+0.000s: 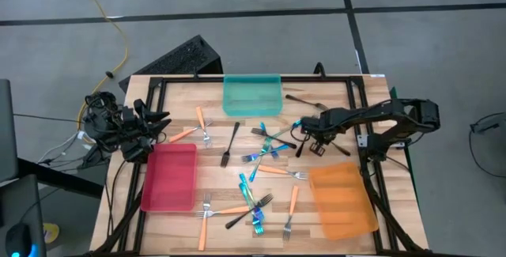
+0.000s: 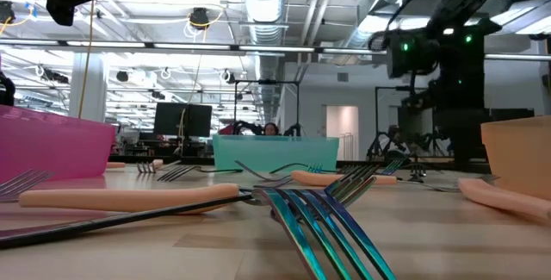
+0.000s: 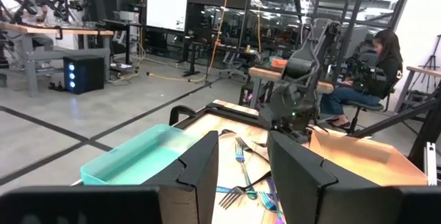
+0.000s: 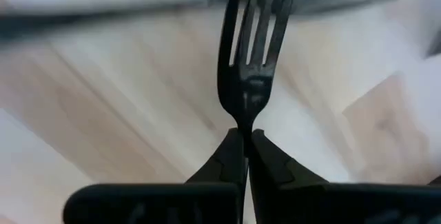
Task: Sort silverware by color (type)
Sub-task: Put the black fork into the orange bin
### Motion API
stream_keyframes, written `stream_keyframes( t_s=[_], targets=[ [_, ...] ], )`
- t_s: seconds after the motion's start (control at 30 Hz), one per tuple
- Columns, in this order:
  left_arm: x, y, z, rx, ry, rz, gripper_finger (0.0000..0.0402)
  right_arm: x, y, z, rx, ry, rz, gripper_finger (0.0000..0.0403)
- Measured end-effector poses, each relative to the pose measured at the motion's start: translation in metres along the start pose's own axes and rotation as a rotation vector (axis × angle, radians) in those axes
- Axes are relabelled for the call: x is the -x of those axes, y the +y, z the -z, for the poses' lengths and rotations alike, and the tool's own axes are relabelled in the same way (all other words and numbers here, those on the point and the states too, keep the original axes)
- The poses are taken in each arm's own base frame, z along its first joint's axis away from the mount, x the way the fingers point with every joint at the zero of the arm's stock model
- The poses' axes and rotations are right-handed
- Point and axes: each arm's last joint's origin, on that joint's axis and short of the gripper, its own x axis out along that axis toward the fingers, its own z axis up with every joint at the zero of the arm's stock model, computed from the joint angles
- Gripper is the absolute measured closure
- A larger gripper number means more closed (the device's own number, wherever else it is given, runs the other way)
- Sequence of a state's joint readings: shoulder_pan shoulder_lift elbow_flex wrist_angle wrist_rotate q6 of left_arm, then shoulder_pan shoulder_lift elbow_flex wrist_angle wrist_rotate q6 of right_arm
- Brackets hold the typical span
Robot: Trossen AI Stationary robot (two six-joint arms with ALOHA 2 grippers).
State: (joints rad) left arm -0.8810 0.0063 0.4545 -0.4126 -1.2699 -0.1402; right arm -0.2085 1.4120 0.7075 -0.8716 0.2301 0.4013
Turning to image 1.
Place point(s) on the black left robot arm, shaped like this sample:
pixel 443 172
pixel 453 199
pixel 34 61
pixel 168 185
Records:
pixel 103 124

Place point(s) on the black desk beam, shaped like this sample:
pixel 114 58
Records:
pixel 59 178

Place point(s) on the black table clamp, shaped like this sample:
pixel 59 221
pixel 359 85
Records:
pixel 319 71

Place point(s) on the grey monitor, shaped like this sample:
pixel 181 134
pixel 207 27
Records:
pixel 7 130

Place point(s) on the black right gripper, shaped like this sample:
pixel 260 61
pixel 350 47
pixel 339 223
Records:
pixel 328 124

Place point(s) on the dark grey floor device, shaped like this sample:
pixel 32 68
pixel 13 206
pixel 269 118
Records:
pixel 486 125

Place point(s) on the orange translucent plastic bin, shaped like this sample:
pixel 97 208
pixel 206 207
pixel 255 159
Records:
pixel 342 201

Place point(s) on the red translucent plastic bin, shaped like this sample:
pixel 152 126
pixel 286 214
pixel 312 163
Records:
pixel 170 178

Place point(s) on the black computer mouse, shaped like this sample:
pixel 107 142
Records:
pixel 17 239

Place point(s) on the dark desk pad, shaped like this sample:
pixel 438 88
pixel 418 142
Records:
pixel 20 201

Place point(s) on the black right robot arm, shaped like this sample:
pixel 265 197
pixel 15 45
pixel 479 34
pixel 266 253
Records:
pixel 419 112

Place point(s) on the yellow round sticker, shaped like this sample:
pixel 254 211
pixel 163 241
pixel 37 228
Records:
pixel 52 231

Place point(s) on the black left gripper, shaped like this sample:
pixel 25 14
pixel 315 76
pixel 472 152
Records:
pixel 136 142

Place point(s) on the teal translucent plastic bin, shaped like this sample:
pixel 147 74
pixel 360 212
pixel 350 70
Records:
pixel 253 103

